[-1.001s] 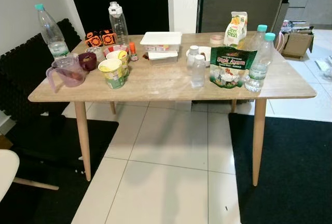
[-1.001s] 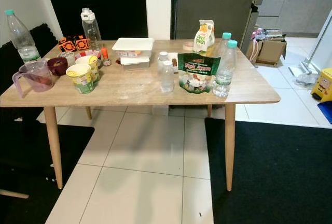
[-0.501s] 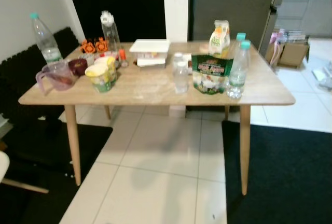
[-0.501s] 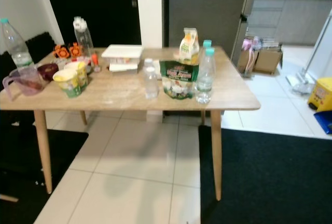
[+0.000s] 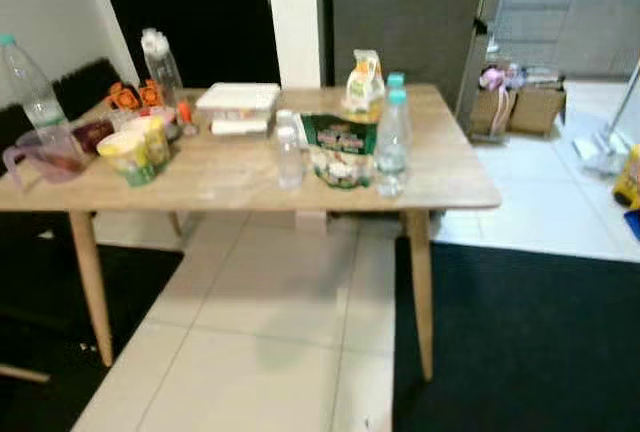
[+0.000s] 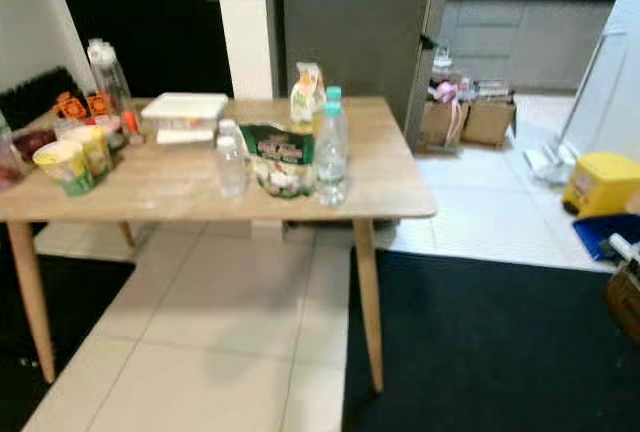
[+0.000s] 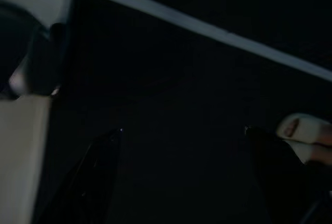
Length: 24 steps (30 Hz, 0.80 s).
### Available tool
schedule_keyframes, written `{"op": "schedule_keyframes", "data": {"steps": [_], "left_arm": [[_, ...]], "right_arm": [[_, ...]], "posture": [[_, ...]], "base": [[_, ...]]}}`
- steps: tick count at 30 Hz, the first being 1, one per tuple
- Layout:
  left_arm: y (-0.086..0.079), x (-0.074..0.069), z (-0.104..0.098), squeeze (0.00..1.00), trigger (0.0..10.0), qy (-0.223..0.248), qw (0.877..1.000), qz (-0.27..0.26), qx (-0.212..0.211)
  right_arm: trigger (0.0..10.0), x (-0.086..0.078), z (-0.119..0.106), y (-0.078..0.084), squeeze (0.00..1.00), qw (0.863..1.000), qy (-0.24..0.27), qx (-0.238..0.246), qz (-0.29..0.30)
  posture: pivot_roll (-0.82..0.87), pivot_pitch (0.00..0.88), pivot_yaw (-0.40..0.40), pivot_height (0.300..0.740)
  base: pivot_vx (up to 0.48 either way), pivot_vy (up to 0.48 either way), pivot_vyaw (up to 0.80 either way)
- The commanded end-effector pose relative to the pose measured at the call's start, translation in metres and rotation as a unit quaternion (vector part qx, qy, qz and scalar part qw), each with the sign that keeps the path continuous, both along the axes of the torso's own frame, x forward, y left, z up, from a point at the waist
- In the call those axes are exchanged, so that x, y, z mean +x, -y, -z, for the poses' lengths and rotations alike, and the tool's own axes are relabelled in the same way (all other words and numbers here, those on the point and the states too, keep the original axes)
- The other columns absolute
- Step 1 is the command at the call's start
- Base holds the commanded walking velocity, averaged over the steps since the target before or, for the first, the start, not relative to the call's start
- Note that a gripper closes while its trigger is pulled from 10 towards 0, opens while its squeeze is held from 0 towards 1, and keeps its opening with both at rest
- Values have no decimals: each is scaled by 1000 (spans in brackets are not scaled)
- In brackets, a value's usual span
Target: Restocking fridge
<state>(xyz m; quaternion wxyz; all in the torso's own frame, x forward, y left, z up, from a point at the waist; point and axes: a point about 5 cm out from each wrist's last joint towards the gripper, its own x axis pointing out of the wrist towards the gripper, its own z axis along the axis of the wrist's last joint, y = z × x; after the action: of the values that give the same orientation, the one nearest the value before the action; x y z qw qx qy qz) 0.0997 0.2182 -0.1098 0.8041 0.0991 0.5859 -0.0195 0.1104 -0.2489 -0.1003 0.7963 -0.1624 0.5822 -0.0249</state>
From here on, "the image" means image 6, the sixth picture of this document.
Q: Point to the grey fridge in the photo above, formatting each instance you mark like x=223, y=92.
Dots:
x=360, y=32

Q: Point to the purple measuring jug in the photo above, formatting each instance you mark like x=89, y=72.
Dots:
x=12, y=167

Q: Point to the yellow green noodle cup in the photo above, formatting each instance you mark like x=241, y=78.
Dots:
x=98, y=150
x=65, y=172

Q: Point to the black foam panel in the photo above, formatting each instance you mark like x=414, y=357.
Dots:
x=35, y=102

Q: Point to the orange black pack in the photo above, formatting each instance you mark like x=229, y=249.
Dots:
x=71, y=107
x=98, y=104

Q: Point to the pinkish round cup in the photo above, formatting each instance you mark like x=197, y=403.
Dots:
x=120, y=127

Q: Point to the small orange red bottle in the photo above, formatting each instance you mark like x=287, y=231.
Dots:
x=132, y=127

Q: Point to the clear bottle white cap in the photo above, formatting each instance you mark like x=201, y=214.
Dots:
x=108, y=77

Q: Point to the light wooden table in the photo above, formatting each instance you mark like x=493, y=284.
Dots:
x=190, y=187

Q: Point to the white plastic food container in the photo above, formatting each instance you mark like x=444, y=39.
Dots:
x=185, y=106

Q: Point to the black door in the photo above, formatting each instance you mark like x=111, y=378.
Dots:
x=140, y=22

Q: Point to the small clear plastic bottle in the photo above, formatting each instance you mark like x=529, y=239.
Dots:
x=232, y=167

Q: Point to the green white food bag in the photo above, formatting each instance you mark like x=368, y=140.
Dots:
x=278, y=162

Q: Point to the green white juice carton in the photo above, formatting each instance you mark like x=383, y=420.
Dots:
x=307, y=92

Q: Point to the brown cardboard box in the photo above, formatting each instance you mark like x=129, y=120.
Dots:
x=490, y=122
x=438, y=124

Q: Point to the pink white bag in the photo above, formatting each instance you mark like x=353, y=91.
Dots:
x=442, y=89

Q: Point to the grey kitchen counter cabinet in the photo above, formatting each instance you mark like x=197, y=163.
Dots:
x=520, y=42

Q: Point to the white mop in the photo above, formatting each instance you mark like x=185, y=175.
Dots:
x=550, y=167

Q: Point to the yellow plastic tub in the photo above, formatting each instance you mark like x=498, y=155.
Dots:
x=600, y=187

